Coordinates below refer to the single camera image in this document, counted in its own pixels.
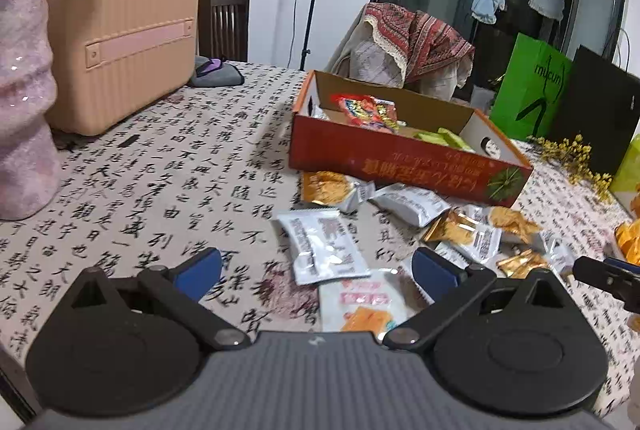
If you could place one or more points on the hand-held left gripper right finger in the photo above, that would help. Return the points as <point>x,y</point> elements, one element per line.
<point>435,275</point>

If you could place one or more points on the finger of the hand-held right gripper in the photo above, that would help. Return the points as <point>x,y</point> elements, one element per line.
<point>600,274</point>

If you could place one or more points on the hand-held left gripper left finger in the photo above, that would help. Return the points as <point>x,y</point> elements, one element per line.
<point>200,272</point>

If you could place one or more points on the white pink label packet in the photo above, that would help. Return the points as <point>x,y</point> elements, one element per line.
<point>365,305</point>

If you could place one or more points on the white printed snack packet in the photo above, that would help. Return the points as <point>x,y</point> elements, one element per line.
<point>325,245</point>

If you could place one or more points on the red cardboard box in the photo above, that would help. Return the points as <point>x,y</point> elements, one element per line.
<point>380,159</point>

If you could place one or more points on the orange white snack packet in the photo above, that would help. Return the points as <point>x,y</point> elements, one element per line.
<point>330,190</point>

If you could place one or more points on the green white long packet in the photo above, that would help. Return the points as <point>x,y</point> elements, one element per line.
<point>430,137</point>
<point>457,140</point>

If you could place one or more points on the red colourful snack packet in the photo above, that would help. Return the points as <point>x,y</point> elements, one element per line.
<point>367,109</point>

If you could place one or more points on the small silver snack packet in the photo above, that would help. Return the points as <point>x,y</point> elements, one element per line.
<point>557,252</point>

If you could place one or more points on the orange gold snack packet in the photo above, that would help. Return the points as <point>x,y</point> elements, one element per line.
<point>455,230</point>

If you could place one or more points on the small gold snack packet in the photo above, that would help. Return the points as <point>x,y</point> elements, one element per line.
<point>522,262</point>

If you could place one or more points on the silver packet orange print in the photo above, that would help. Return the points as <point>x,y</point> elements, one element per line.
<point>515,222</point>

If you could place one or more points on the yellow flower sprig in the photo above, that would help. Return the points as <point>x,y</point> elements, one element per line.
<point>575,154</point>

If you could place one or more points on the black paper bag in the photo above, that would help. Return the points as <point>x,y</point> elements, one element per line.
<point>600,109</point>

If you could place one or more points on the grey fabric pouch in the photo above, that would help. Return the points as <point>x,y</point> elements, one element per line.
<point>215,74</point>

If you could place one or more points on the green paper shopping bag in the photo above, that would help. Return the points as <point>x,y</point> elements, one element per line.
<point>520,79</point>

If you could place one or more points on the red patterned cloth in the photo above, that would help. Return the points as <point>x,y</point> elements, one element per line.
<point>430,39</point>

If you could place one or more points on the pink textured vase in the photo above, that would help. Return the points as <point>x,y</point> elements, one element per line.
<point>25,99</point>

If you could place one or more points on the pink hard-shell suitcase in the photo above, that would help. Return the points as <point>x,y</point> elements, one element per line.
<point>125,34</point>

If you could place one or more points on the dark wooden chair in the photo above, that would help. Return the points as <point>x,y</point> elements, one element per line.
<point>222,19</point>

